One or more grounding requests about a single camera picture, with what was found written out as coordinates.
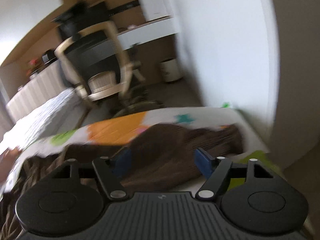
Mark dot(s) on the white box appliance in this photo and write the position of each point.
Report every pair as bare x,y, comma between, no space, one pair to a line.
152,2

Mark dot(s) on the white desk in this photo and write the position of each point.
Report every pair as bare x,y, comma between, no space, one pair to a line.
150,30

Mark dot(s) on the white quilted bed cover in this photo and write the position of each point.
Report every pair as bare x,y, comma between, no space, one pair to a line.
37,120

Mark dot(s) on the potted plant with red leaves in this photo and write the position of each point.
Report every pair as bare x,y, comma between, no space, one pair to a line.
34,66

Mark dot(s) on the pink cardboard box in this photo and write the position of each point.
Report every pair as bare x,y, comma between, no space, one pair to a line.
10,160

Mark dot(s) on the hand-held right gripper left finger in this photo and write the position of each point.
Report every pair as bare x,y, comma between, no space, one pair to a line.
122,158

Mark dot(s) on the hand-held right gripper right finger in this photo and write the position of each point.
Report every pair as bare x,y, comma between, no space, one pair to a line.
203,161

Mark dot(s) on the beige mesh office chair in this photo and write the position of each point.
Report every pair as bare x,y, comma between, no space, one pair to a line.
100,55

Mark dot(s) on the white trash bin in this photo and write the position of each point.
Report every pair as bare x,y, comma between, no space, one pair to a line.
170,70

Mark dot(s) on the beige padded bed headboard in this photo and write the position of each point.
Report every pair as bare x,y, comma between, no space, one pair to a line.
37,87

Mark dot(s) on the black round speaker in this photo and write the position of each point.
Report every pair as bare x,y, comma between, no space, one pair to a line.
48,57

